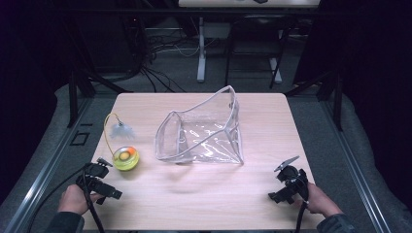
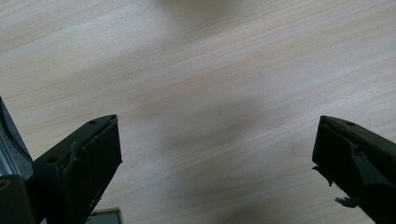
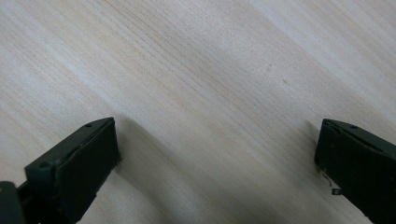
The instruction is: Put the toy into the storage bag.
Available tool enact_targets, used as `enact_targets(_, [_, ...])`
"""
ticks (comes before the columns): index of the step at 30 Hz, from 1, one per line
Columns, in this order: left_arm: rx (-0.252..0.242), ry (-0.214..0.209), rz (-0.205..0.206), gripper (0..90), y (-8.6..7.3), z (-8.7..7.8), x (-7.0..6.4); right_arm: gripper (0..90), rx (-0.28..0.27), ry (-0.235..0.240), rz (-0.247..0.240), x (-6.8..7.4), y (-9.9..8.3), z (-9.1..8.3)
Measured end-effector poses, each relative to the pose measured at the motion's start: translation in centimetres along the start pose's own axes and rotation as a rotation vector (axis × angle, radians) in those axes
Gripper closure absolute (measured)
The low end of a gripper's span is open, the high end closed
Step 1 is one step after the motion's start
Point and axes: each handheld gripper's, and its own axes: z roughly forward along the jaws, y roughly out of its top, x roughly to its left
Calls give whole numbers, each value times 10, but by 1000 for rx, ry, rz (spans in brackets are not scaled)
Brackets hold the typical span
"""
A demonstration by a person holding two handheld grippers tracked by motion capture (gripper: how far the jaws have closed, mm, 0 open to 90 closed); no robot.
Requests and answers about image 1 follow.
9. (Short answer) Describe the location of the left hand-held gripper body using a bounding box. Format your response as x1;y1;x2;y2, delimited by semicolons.
76;157;115;196

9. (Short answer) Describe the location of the black metal stand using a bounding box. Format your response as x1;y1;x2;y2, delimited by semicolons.
284;70;344;132
66;69;134;129

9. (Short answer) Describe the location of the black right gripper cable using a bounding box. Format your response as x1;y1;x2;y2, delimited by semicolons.
294;199;308;233

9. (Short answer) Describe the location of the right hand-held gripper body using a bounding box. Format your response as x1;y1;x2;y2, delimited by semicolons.
273;155;310;202

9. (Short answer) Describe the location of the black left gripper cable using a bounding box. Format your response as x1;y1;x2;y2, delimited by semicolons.
26;163;107;233

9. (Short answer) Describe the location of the white desk with legs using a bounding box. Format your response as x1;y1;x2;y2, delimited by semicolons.
178;0;322;83

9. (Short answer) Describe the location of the person's left hand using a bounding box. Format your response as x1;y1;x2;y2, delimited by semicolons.
57;183;105;216

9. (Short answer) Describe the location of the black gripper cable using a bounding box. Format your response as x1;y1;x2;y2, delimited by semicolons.
294;199;308;233
26;163;107;233

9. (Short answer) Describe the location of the aluminium rail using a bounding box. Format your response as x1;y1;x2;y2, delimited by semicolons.
2;96;95;233
319;96;394;233

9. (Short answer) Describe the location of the black metal chair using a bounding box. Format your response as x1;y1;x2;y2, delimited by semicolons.
224;14;296;90

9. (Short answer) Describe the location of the yellow cat toy with feather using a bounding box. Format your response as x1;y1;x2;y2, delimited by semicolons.
103;112;141;172

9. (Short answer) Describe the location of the bundle of floor cables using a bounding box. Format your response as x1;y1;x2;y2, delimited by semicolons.
139;30;203;94

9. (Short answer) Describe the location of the clear plastic pouch grey trim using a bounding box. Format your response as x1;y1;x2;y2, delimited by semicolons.
154;84;245;165

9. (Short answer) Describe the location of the person's right hand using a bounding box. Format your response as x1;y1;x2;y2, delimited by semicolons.
292;182;343;218

